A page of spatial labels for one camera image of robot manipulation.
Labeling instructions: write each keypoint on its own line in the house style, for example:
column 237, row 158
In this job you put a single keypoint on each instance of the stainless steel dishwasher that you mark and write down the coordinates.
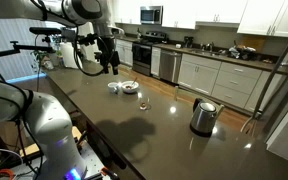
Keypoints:
column 170, row 62

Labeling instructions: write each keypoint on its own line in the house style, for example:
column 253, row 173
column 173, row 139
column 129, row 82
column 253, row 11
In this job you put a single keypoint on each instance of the kitchen sink faucet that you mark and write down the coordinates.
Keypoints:
column 207, row 47

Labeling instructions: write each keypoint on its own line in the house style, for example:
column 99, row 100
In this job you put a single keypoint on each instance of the white bowl with spoon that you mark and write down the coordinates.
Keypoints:
column 130, row 86

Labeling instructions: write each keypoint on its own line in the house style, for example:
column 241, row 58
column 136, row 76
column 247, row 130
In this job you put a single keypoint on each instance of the stainless steel electric kettle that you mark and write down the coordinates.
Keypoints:
column 204, row 117

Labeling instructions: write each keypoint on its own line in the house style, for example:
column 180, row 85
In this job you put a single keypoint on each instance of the black camera on tripod arm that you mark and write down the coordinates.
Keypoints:
column 37, row 31

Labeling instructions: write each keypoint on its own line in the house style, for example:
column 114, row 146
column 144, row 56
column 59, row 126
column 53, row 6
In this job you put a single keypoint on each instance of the black coffee maker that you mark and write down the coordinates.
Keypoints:
column 188, row 41

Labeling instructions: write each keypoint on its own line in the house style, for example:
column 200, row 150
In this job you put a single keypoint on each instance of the stainless steel microwave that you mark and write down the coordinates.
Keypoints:
column 151, row 15

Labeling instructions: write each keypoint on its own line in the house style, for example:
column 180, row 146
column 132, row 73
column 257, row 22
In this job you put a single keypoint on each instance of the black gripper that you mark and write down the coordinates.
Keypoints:
column 109, row 55

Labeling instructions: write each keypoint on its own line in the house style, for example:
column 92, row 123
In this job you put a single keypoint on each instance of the red brown food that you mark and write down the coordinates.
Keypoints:
column 143, row 106

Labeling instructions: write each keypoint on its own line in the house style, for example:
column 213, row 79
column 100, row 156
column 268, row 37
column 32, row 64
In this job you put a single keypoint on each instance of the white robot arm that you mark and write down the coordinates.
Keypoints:
column 49, row 123

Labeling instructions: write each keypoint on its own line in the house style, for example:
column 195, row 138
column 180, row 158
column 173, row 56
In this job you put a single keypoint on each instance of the black and steel stove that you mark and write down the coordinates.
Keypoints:
column 142, row 51

